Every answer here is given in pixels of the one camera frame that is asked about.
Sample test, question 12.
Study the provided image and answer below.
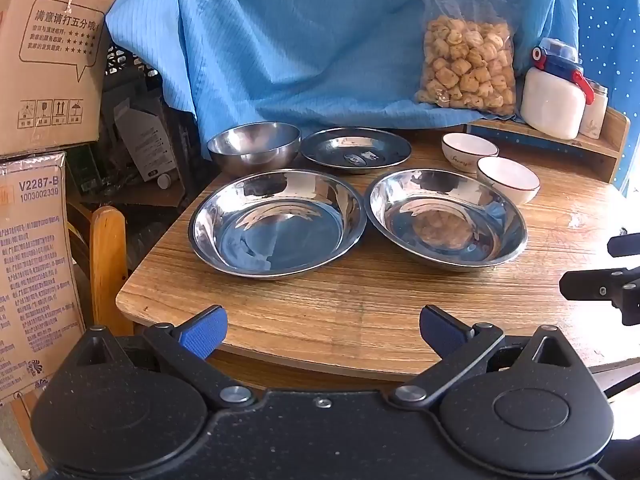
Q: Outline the plain brown cardboard box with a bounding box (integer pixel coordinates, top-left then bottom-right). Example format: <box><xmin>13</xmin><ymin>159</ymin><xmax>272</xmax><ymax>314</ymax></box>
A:
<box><xmin>0</xmin><ymin>0</ymin><xmax>136</xmax><ymax>157</ymax></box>

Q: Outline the small white carton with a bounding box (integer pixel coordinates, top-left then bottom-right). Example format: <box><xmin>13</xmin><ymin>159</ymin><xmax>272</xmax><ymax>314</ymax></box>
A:
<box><xmin>112</xmin><ymin>97</ymin><xmax>173</xmax><ymax>183</ymax></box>

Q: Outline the cardboard box with white label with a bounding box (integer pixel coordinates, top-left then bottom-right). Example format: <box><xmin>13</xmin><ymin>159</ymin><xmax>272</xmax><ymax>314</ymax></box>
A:
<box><xmin>0</xmin><ymin>151</ymin><xmax>87</xmax><ymax>408</ymax></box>

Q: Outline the large steel plate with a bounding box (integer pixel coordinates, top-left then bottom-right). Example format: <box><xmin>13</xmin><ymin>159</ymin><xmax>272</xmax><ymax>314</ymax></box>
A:
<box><xmin>365</xmin><ymin>167</ymin><xmax>529</xmax><ymax>272</ymax></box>
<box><xmin>187</xmin><ymin>169</ymin><xmax>368</xmax><ymax>278</ymax></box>

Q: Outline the white ceramic bowl red rim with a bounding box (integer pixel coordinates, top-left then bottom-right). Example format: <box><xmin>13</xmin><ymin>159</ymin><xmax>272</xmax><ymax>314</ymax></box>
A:
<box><xmin>441</xmin><ymin>132</ymin><xmax>500</xmax><ymax>173</ymax></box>
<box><xmin>476</xmin><ymin>156</ymin><xmax>542</xmax><ymax>205</ymax></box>

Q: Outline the small steel plate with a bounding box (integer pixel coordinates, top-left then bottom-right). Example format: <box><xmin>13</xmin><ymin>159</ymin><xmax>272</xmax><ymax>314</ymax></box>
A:
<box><xmin>300</xmin><ymin>126</ymin><xmax>413</xmax><ymax>176</ymax></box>

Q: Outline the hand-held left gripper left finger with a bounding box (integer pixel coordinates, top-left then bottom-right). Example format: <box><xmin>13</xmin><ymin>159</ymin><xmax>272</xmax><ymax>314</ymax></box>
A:
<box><xmin>75</xmin><ymin>305</ymin><xmax>256</xmax><ymax>408</ymax></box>

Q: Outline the black plastic crate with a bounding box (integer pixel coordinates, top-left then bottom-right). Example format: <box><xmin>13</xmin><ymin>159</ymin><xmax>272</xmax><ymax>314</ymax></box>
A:
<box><xmin>100</xmin><ymin>42</ymin><xmax>201</xmax><ymax>201</ymax></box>

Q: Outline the blue dotted curtain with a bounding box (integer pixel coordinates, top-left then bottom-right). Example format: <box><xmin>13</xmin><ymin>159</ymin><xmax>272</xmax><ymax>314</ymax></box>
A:
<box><xmin>570</xmin><ymin>0</ymin><xmax>640</xmax><ymax>201</ymax></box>

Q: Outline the clear bag of snacks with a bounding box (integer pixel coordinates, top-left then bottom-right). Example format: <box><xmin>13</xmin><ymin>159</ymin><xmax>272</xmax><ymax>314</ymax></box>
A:
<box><xmin>404</xmin><ymin>0</ymin><xmax>523</xmax><ymax>116</ymax></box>

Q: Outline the blue cloth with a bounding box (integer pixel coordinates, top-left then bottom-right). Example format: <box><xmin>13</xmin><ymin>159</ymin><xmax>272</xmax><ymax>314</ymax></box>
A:
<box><xmin>102</xmin><ymin>0</ymin><xmax>581</xmax><ymax>146</ymax></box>

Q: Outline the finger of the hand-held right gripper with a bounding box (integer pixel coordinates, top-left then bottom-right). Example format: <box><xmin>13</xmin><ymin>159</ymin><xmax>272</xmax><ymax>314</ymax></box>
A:
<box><xmin>606</xmin><ymin>232</ymin><xmax>640</xmax><ymax>259</ymax></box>
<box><xmin>559</xmin><ymin>266</ymin><xmax>640</xmax><ymax>327</ymax></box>

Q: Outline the wooden shelf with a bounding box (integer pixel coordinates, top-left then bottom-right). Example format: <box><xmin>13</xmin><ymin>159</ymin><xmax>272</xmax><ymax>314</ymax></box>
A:
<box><xmin>465</xmin><ymin>105</ymin><xmax>631</xmax><ymax>184</ymax></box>

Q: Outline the deep steel bowl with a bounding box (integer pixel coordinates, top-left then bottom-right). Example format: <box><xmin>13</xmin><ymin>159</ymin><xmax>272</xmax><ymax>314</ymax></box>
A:
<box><xmin>206</xmin><ymin>121</ymin><xmax>302</xmax><ymax>177</ymax></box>

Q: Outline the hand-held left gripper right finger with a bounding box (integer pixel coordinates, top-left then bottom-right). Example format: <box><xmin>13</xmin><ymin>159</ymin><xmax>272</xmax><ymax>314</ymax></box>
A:
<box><xmin>390</xmin><ymin>304</ymin><xmax>576</xmax><ymax>408</ymax></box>

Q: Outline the small white jar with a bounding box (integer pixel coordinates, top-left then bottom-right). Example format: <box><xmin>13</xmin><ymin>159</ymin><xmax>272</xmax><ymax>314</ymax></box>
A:
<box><xmin>579</xmin><ymin>80</ymin><xmax>610</xmax><ymax>139</ymax></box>

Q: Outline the white jug with blue lid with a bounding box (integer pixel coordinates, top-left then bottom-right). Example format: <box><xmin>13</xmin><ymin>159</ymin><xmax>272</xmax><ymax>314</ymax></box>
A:
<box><xmin>520</xmin><ymin>37</ymin><xmax>595</xmax><ymax>141</ymax></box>

